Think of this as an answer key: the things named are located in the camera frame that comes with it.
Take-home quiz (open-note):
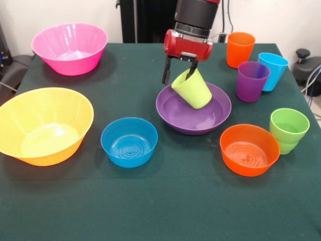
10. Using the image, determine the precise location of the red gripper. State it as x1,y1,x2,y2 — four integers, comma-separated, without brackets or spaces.
162,29,214,85

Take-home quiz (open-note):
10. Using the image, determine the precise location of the lime yellow cup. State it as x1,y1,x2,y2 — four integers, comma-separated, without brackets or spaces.
171,68,213,110

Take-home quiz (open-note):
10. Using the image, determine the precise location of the purple bowl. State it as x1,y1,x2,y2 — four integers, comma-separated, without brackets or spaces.
155,81,232,136

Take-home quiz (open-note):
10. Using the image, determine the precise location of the black computer tower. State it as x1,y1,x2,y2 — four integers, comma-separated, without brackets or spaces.
0,22,13,73

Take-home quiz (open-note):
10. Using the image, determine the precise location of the orange cup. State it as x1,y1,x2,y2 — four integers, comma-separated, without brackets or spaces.
227,32,256,69

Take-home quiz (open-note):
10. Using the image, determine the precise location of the purple cup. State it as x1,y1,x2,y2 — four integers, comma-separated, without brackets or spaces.
236,61,271,103

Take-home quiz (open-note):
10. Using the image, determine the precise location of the blue cup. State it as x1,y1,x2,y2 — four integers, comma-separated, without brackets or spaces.
258,52,289,92

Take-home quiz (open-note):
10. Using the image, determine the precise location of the small blue bowl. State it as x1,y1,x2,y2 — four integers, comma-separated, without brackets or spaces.
100,117,159,168

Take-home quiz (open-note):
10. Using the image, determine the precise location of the small orange bowl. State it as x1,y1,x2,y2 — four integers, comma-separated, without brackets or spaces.
219,124,281,177

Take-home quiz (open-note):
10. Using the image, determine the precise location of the green cup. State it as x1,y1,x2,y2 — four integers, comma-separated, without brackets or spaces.
275,139,301,155
269,108,310,145

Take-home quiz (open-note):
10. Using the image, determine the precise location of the black equipment with knob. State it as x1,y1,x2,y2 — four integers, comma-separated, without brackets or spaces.
292,49,321,87

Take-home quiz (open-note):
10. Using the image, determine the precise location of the dark green tablecloth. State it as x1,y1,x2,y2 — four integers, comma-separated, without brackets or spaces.
0,42,321,241

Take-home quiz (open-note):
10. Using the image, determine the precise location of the large pink bowl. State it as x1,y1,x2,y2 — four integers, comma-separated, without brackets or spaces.
31,22,109,76

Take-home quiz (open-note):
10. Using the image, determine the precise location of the large orange yellow bowl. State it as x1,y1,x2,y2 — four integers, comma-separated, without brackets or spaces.
0,87,95,167

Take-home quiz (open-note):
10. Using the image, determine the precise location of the black cable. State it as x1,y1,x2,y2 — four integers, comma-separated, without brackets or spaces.
220,0,226,35
227,0,236,34

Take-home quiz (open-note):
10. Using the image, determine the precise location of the blue cable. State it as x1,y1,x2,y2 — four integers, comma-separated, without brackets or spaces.
302,64,321,106

